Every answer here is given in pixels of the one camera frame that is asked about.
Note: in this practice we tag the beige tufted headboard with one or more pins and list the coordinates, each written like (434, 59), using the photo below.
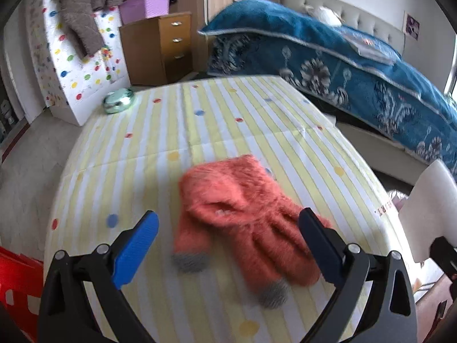
(375, 21)

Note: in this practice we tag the purple plastic basket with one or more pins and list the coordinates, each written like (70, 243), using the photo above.
(146, 5)

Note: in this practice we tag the white pillow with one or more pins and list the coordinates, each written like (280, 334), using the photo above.
(326, 15)

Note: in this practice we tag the green round tin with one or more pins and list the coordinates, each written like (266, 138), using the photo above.
(119, 100)

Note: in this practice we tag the brown quilted jacket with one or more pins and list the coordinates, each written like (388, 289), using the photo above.
(82, 7)

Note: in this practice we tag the clear plastic packet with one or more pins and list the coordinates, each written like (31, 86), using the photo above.
(371, 48)

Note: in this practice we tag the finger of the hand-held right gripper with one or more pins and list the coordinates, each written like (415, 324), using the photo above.
(446, 257)

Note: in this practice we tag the polka dot white cabinet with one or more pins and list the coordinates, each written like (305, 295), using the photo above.
(82, 78)

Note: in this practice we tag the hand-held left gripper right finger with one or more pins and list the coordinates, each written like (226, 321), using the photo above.
(317, 246)

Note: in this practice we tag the blue floral blanket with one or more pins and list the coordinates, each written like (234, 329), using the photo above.
(321, 60)

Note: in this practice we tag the yellow striped dotted tablecloth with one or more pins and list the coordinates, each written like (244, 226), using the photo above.
(142, 157)

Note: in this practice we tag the wooden drawer cabinet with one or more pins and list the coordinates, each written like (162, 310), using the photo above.
(171, 46)

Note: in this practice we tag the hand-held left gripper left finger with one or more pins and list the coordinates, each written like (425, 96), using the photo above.
(137, 246)

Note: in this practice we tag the purple wall poster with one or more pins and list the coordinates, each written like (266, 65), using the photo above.
(411, 25)

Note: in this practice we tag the red plastic chair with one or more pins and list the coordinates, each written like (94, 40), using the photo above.
(18, 286)

